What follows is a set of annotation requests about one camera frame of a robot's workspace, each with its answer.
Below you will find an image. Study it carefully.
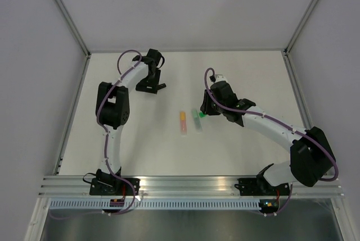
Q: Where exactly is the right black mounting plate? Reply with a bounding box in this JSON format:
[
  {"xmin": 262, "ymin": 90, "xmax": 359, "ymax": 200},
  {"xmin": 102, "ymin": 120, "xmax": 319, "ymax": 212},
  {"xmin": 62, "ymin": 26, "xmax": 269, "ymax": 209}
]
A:
[{"xmin": 234, "ymin": 178, "xmax": 290, "ymax": 196}]

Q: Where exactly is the black mounting plate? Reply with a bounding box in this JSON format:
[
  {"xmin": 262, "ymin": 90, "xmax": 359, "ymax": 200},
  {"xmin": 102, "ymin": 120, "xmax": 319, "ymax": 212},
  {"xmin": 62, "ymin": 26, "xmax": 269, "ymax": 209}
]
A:
[
  {"xmin": 234, "ymin": 178, "xmax": 290, "ymax": 196},
  {"xmin": 89, "ymin": 178, "xmax": 140, "ymax": 197}
]

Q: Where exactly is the right aluminium frame post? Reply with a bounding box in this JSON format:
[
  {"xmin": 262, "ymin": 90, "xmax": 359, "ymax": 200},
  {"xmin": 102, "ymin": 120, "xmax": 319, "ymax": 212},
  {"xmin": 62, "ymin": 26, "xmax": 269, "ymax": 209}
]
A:
[{"xmin": 283, "ymin": 0, "xmax": 320, "ymax": 56}]

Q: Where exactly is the pink orange highlighter pen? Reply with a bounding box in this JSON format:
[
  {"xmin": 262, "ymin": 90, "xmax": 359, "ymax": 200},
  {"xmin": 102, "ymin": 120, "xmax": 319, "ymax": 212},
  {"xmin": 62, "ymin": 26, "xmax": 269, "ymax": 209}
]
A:
[{"xmin": 180, "ymin": 119, "xmax": 187, "ymax": 136}]

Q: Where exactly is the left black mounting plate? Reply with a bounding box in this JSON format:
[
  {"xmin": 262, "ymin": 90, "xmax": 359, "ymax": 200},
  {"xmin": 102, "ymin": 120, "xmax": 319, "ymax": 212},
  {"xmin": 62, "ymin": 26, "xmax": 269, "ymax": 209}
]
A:
[{"xmin": 89, "ymin": 178, "xmax": 140, "ymax": 197}]

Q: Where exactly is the white slotted cable duct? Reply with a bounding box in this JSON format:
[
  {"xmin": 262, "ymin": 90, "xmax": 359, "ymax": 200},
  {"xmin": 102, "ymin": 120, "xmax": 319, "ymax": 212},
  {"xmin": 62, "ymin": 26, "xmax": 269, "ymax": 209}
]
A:
[{"xmin": 49, "ymin": 198, "xmax": 261, "ymax": 210}]

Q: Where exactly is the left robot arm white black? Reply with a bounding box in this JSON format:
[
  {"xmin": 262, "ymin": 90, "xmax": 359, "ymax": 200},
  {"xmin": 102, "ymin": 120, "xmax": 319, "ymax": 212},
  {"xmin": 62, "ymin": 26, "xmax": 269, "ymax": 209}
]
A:
[{"xmin": 89, "ymin": 49, "xmax": 166, "ymax": 197}]

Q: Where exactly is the left aluminium frame post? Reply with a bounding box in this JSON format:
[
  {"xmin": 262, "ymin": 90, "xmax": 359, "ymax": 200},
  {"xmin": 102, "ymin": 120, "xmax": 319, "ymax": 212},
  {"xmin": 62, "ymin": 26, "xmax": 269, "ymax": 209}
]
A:
[{"xmin": 53, "ymin": 0, "xmax": 91, "ymax": 58}]

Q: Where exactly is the pale green marker pen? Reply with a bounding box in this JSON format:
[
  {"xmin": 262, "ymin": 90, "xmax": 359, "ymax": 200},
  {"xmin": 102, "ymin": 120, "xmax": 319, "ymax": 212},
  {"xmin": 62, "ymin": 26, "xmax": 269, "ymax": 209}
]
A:
[{"xmin": 193, "ymin": 118, "xmax": 203, "ymax": 133}]

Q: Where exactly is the orange pen cap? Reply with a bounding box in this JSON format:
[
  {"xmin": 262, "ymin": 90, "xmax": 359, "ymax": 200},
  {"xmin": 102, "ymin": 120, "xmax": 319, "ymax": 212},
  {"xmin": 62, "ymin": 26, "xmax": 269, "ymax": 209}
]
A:
[{"xmin": 179, "ymin": 111, "xmax": 186, "ymax": 121}]

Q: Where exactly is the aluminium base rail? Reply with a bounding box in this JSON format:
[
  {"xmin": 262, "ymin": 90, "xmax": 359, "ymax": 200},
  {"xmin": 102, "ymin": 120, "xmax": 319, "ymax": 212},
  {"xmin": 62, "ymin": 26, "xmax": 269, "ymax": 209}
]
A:
[{"xmin": 38, "ymin": 175, "xmax": 345, "ymax": 198}]

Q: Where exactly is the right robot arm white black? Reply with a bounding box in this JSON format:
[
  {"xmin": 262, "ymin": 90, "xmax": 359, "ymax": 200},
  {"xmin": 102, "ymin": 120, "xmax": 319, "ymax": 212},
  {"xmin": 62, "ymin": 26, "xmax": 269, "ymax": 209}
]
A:
[{"xmin": 200, "ymin": 80, "xmax": 339, "ymax": 194}]

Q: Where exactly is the black green highlighter pen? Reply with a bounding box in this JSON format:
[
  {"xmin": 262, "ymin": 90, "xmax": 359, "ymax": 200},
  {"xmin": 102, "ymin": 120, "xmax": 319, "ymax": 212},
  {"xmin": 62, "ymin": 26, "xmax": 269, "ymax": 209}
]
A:
[{"xmin": 157, "ymin": 83, "xmax": 167, "ymax": 90}]

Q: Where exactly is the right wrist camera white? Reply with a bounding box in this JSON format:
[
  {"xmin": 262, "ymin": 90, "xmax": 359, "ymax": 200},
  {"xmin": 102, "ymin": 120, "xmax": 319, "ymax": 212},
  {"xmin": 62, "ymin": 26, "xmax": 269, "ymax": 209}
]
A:
[{"xmin": 209, "ymin": 74, "xmax": 227, "ymax": 83}]

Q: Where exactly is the aluminium frame post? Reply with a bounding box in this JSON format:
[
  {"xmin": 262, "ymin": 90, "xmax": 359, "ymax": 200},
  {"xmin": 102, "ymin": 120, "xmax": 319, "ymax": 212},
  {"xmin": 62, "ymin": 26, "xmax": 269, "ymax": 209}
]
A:
[
  {"xmin": 53, "ymin": 0, "xmax": 91, "ymax": 58},
  {"xmin": 283, "ymin": 0, "xmax": 320, "ymax": 56}
]

